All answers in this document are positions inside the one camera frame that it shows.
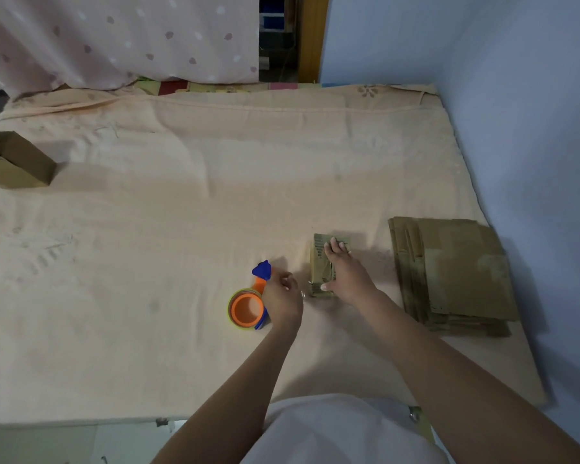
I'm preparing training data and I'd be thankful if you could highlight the yellow wooden door frame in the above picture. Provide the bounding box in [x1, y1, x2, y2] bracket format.
[298, 0, 330, 83]

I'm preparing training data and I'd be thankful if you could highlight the open brown cardboard box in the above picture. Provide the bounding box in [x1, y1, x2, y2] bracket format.
[0, 130, 58, 190]

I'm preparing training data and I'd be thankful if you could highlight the peach bed sheet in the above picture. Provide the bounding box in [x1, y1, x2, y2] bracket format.
[0, 84, 548, 425]

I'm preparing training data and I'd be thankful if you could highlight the person's right hand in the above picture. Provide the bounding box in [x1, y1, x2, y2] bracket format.
[320, 237, 380, 307]

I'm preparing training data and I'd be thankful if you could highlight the stack of flat cardboard sheets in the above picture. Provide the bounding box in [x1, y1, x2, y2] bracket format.
[388, 217, 521, 338]

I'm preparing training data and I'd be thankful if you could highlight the pink dotted curtain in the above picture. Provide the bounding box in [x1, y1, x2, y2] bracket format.
[0, 0, 261, 99]

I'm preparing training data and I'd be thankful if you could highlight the person's right forearm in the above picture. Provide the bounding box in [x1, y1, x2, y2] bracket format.
[355, 290, 580, 464]

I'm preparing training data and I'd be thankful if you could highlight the person's white shirt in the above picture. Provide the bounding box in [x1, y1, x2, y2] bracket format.
[241, 393, 448, 464]

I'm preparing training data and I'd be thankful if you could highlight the orange blue tape dispenser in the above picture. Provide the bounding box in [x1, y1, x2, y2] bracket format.
[227, 260, 273, 331]

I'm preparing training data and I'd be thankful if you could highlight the colourful patterned mat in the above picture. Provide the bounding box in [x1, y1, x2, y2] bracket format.
[134, 77, 339, 96]

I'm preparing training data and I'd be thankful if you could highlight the person's left forearm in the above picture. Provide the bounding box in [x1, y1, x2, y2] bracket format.
[151, 322, 301, 464]

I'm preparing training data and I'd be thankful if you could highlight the person's left hand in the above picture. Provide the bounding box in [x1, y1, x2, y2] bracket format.
[261, 272, 304, 333]

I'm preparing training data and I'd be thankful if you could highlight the small brown cardboard box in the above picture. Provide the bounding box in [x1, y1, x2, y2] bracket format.
[309, 233, 351, 298]

